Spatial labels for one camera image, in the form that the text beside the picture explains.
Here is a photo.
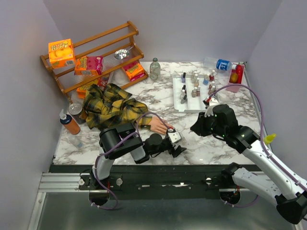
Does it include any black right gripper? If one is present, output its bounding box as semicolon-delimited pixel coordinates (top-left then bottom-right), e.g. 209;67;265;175
190;110;227;138

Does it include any yellow plaid shirt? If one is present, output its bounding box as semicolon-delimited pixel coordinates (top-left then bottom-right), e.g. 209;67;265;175
83;83;152;130

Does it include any yellow object behind arm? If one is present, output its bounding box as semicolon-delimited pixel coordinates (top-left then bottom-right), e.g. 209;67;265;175
263;133;277;145

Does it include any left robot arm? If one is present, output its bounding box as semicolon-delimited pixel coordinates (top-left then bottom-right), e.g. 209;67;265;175
90;124;187;189

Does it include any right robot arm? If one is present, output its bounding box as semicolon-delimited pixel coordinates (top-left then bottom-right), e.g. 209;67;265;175
190;104;307;224

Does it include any mannequin hand with long nails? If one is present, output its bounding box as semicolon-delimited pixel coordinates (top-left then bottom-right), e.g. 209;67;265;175
149;116;173;135

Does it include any silver glitter bottle black cap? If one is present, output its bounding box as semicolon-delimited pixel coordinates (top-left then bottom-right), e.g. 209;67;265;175
179;92;187;104

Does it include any gold glitter bottle white cap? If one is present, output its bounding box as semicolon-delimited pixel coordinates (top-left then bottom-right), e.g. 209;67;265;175
191;87;197;98

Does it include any white plastic organizer tray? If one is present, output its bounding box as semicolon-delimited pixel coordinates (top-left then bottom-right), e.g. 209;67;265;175
172;73;217;113

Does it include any coral polish bottle white cap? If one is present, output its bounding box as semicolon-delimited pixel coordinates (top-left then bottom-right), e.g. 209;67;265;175
194;78;200;87

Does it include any blue polish bottle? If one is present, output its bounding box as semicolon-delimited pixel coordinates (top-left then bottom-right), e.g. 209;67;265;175
203;74;210;85

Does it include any pink plastic bin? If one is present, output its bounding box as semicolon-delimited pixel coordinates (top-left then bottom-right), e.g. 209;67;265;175
226;64;245;93

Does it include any purple polish bottle back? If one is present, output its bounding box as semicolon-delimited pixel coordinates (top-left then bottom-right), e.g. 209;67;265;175
181;72;186;83

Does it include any yellow lemon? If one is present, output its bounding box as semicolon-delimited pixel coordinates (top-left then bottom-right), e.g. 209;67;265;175
229;72;238;83

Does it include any plastic water bottle blue label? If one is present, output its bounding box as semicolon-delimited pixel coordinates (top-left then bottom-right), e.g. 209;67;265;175
203;57;237;71

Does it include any red ketchup bottle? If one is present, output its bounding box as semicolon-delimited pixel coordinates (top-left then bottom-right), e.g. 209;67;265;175
236;64;244;84

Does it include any glass bottle with cap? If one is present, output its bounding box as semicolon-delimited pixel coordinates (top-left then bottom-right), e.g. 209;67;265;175
149;57;161;81

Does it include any orange pink box lower shelf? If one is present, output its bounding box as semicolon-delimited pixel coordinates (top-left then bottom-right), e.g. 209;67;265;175
122;61;145;81

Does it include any red white package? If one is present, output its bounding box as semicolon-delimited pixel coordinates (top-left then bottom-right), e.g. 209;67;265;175
97;73;110;90

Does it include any small clear bottle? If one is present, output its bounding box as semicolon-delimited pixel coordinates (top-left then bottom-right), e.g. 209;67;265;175
69;135;83;149

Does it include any metal spoon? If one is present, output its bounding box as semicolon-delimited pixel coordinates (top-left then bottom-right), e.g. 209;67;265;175
114;46;133;60

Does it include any metal soda can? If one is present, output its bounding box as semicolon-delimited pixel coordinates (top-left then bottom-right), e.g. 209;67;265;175
68;103;87;124

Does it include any wooden shelf rack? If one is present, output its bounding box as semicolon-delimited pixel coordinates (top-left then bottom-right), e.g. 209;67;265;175
40;21;144;100

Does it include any orange box bottom shelf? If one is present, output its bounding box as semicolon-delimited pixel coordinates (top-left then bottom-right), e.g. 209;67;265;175
76;84;92;99

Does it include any orange spray bottle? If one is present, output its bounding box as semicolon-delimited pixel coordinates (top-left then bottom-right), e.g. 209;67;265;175
59;109;81;135

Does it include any pink orange sponge box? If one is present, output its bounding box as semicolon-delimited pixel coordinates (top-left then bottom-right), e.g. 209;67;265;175
74;56;103;76

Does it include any orange scrub box large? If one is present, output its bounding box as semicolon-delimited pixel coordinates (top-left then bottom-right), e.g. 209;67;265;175
48;39;76;69

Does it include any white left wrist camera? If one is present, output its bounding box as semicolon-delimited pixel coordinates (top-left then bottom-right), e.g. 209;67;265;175
166;128;182;144

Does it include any black mounting rail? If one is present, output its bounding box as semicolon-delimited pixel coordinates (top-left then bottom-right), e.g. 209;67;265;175
47;162;262;201

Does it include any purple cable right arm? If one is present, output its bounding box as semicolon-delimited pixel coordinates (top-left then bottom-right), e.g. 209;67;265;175
203;83;307;208

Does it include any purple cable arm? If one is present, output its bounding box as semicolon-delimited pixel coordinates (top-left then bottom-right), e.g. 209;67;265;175
90;112;175;210
203;83;307;208

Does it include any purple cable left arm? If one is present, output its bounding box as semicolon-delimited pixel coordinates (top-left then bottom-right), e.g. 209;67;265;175
90;112;175;210

